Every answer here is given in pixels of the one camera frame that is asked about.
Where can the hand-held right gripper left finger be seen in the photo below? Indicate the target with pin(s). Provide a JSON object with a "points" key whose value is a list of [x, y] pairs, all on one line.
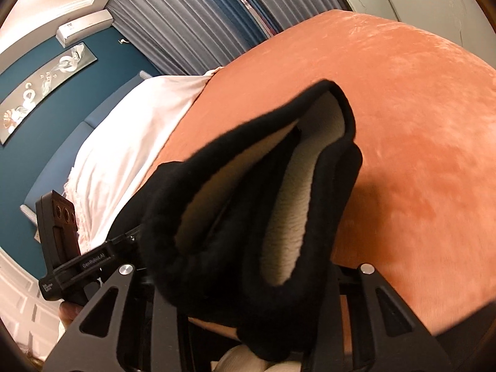
{"points": [[164, 329]]}

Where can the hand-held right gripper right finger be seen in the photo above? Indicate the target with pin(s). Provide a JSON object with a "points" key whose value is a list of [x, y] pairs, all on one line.
{"points": [[329, 317]]}

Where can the black fleece-lined pants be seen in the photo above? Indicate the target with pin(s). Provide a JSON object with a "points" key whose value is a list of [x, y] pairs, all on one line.
{"points": [[232, 217]]}

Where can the person's left hand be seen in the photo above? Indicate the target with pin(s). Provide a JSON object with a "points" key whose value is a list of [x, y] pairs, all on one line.
{"points": [[69, 313]]}

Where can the white bed sheet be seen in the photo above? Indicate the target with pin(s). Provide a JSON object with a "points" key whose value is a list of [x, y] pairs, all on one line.
{"points": [[135, 143]]}

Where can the blue padded headboard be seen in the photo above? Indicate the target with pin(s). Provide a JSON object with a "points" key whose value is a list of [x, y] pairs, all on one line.
{"points": [[97, 112]]}

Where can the orange velvet blanket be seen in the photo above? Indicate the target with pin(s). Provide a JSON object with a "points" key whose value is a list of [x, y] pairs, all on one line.
{"points": [[407, 143]]}

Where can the white air conditioner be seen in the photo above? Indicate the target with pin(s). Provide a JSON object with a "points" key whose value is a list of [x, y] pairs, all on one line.
{"points": [[83, 27]]}

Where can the blue curtain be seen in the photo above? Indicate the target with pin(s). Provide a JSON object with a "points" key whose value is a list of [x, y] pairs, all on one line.
{"points": [[228, 4]]}

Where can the long framed wall picture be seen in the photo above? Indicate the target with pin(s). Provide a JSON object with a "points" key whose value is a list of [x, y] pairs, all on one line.
{"points": [[42, 89]]}

